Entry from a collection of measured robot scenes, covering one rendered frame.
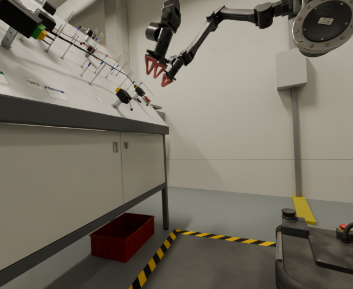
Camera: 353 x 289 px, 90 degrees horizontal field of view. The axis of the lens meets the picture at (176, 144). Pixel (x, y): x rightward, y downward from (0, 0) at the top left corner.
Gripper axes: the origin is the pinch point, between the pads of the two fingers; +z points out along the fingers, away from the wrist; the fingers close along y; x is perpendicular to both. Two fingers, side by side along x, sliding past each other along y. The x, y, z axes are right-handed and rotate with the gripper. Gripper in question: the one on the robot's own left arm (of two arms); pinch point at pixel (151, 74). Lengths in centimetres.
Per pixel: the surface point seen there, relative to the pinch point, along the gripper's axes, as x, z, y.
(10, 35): -25, 8, 43
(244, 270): 79, 75, -34
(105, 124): -3.6, 28.2, 13.4
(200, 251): 54, 90, -40
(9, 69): -14, 17, 45
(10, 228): 13, 55, 48
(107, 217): 14, 68, 11
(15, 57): -23.1, 13.7, 41.2
